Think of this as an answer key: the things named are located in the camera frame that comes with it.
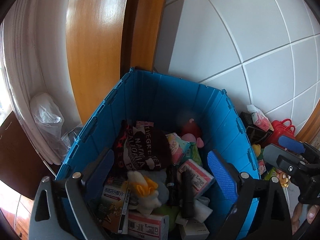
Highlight black printed cushion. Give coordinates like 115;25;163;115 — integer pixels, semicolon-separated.
113;120;172;172

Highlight white small box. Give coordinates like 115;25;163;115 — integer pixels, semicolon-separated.
175;214;209;240

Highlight pink white medicine box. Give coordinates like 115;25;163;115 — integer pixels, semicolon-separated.
177;159;215;198

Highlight white duck plush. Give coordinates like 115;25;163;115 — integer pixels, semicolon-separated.
127;171;162;217

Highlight red pink plush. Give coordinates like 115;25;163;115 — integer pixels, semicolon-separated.
181;118;204;148

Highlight person's hand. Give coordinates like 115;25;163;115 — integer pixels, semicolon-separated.
291;203;319;235

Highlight red bear suitcase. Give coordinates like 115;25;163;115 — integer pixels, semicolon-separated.
267;118;296;145

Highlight pink tissue pack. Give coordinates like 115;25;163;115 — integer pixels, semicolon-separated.
247;105;274;132

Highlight dark blue feather duster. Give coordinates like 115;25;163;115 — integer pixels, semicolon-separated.
180;170;195;220

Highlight clear plastic bag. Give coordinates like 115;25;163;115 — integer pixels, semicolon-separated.
30;93;83;161

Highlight blue plastic storage crate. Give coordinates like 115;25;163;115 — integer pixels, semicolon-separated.
55;66;261;240

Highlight brown bear plush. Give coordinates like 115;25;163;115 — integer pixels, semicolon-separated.
276;169;290;188

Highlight green wipes pack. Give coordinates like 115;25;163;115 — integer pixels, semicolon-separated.
184;142;202;166

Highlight white curtain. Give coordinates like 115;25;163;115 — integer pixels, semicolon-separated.
1;0;81;165

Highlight grey fluffy plush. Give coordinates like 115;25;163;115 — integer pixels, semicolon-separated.
138;171;169;205

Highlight green medicine box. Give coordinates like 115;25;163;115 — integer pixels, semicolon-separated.
97;177;131;235

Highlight green yellow plush toy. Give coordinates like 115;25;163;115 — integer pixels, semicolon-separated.
252;144;264;160

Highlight pink white box front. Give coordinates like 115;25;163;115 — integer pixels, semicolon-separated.
127;212;170;240

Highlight black gift bag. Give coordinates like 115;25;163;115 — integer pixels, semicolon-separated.
240;112;273;146

